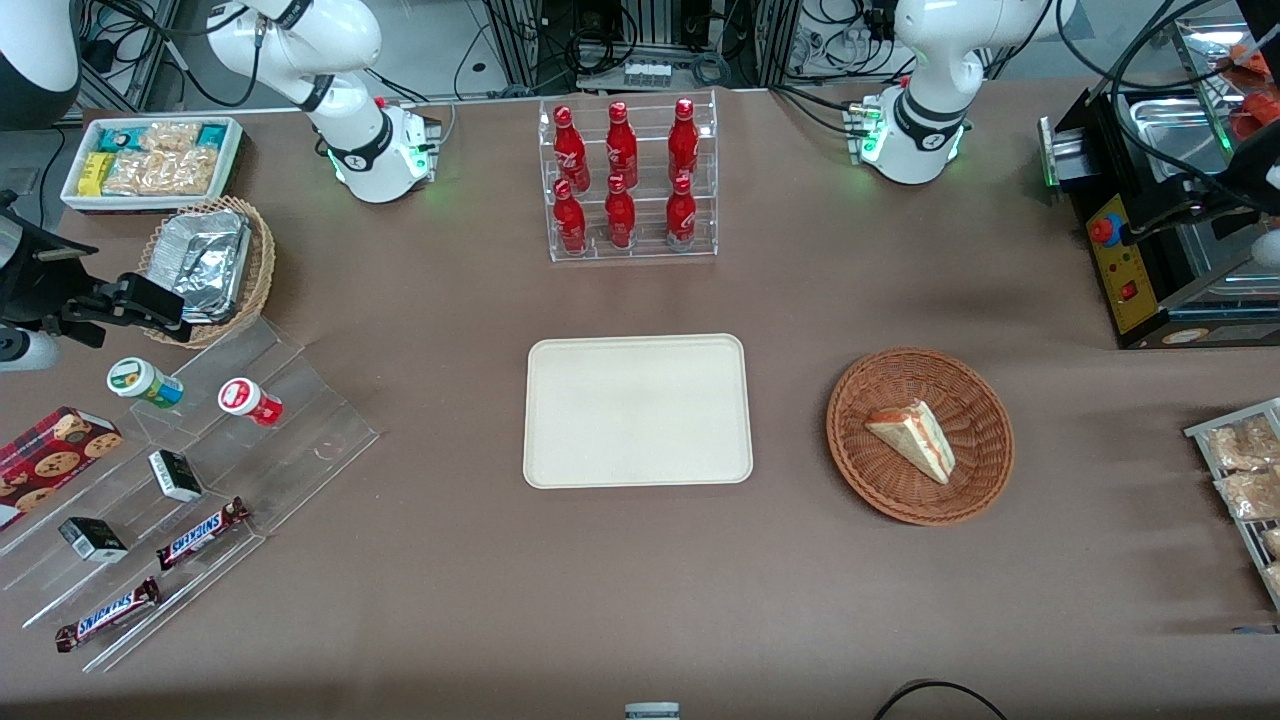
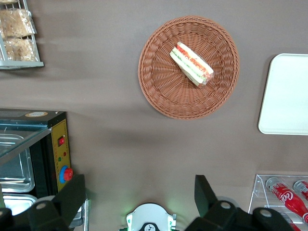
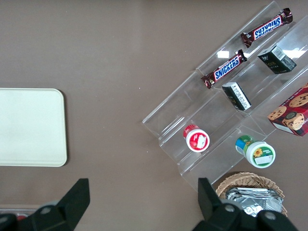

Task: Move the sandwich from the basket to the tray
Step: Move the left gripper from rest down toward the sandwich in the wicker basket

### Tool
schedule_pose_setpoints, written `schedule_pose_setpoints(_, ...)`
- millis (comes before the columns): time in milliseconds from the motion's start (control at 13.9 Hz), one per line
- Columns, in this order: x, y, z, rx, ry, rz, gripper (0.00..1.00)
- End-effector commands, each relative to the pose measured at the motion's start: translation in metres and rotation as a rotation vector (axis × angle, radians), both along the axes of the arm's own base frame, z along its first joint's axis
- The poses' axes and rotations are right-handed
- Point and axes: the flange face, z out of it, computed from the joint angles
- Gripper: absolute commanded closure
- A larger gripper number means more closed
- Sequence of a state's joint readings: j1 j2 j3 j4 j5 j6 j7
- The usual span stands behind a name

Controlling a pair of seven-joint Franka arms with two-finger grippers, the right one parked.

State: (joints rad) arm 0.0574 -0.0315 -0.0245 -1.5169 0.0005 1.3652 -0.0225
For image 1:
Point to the red lid white cup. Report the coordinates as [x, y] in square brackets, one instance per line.
[245, 400]

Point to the small clear cracker bag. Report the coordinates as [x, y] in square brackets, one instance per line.
[170, 136]

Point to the red soda bottle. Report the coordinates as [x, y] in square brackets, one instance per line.
[620, 215]
[571, 150]
[621, 145]
[681, 215]
[570, 220]
[683, 140]

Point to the yellow snack packet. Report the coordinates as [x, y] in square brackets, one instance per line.
[96, 173]

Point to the brown Snickers bar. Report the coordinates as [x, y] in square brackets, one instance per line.
[200, 535]
[105, 615]

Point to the steel warmer pan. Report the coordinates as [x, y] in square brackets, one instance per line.
[1215, 262]
[1180, 135]

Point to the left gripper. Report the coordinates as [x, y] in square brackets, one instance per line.
[1218, 205]

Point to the clear acrylic stepped display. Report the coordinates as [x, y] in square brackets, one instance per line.
[300, 430]

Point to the aluminium frame rack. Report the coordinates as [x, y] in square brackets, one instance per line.
[650, 25]

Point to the green lid white cup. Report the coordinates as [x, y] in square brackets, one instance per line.
[140, 380]

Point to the red cookie box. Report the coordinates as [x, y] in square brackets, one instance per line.
[50, 460]

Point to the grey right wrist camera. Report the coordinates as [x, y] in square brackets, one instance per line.
[25, 350]

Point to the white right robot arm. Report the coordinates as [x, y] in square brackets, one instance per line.
[330, 50]

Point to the clear acrylic bottle rack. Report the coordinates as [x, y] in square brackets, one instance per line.
[648, 170]

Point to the triangular sandwich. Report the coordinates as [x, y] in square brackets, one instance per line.
[915, 440]

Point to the round brown wicker basket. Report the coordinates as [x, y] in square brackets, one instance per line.
[880, 480]

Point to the small blue object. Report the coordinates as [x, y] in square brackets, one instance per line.
[1255, 630]

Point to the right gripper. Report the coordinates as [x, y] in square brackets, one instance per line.
[48, 283]

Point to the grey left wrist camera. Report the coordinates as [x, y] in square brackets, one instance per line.
[1268, 250]

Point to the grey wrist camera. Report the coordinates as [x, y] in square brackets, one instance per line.
[25, 350]
[1268, 250]

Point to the light wicker basket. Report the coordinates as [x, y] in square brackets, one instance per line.
[260, 270]

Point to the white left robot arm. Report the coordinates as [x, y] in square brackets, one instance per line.
[925, 60]

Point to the wrapped bread pack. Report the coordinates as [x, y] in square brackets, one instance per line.
[1273, 542]
[1245, 445]
[1250, 495]
[1274, 578]

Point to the cream plastic tray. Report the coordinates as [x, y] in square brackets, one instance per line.
[637, 412]

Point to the white rectangular snack bin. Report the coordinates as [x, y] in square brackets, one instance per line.
[72, 190]

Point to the aluminium foil container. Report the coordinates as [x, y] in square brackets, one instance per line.
[205, 260]

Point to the teal snack packet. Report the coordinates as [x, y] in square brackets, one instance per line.
[211, 136]
[124, 137]

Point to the large clear cracker bag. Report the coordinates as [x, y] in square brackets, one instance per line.
[165, 172]

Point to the white power strip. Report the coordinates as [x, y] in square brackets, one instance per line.
[646, 73]

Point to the black food warmer machine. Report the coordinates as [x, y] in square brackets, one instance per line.
[1125, 270]

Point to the small black box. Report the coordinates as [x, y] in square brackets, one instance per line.
[92, 540]
[175, 475]

